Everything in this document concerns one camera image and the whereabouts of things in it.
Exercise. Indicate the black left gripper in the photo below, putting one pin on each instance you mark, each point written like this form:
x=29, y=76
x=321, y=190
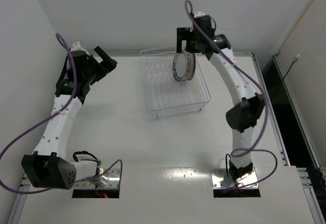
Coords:
x=102, y=64

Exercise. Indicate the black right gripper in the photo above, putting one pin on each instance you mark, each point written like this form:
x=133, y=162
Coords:
x=183, y=34

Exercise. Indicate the orange sunburst pattern plate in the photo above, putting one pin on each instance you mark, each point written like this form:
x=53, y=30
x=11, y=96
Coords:
x=193, y=69

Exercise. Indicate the grey rimmed white plate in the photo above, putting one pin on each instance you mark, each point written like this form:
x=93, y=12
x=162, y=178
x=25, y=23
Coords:
x=188, y=68

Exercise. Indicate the dark green rimmed plate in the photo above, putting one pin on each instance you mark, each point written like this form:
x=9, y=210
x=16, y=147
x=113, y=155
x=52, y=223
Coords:
x=180, y=66

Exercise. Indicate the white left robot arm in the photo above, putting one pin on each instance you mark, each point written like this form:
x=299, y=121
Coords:
x=47, y=166

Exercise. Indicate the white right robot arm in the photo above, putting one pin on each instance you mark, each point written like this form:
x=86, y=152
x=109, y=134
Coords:
x=247, y=103

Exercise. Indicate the clear wire dish rack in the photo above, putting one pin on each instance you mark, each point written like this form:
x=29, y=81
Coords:
x=166, y=96

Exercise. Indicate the black cable white plug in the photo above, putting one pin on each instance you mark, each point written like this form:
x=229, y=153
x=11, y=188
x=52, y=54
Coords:
x=294, y=60

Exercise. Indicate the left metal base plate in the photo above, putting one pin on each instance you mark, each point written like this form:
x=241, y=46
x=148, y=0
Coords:
x=109, y=181

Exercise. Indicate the metal base plate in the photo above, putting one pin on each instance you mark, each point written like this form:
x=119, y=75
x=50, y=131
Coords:
x=221, y=181
x=109, y=181

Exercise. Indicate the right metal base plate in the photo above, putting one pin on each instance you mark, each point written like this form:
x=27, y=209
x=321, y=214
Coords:
x=221, y=181

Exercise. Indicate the aluminium frame rail right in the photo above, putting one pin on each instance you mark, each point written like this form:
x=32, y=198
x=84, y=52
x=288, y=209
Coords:
x=295, y=146

